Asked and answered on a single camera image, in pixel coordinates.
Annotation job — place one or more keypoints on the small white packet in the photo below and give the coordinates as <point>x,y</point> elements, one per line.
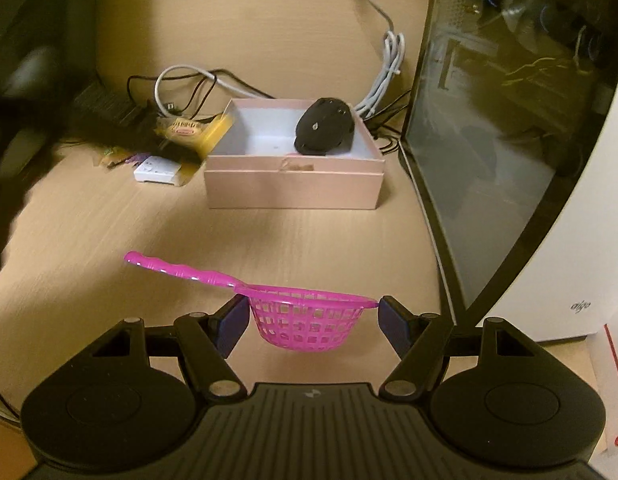
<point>156,171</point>

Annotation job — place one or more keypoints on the white carton with red stripe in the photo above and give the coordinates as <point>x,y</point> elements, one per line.
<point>614,400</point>

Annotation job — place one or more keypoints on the small purple packet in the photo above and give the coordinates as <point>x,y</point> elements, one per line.
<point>136,158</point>

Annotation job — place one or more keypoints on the pink plastic strainer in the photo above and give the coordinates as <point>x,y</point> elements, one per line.
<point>189,270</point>

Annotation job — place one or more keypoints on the glass sided computer case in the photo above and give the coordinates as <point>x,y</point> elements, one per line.
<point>489,135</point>

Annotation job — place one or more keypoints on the pink cardboard box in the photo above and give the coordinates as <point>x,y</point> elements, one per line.
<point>289,185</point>

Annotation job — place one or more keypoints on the yellow bread packet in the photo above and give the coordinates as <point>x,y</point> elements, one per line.
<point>186,130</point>

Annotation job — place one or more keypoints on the black power adapter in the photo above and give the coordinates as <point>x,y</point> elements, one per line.
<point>106,107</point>

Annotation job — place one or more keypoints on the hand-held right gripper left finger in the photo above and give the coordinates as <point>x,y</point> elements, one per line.
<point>234,327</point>

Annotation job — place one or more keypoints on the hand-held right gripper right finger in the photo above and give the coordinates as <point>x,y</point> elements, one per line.
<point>394,327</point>

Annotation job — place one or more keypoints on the small green yellow packet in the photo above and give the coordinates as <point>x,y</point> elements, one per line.
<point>109,156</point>

